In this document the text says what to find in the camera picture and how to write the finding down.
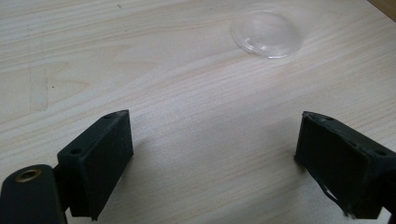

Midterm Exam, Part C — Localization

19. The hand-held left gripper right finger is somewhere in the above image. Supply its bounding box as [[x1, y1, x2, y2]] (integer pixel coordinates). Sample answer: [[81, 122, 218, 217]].
[[293, 110, 396, 219]]

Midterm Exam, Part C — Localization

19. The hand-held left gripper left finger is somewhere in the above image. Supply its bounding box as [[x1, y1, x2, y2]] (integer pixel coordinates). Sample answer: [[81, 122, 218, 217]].
[[56, 109, 134, 222]]

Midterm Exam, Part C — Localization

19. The clear plastic dome lid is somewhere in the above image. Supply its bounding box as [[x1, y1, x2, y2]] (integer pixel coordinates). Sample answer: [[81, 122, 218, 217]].
[[230, 3, 304, 60]]

